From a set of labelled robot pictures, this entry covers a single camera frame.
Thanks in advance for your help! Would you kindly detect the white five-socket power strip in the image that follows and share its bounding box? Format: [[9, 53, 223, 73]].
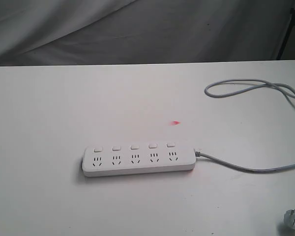
[[82, 141, 196, 177]]

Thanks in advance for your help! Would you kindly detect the grey backdrop cloth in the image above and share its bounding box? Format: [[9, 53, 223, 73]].
[[0, 0, 295, 66]]

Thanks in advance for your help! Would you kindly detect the black stand pole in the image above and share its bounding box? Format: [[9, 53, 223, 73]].
[[276, 5, 295, 60]]

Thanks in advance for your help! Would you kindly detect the grey power cord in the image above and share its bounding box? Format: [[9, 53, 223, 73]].
[[194, 78, 295, 175]]

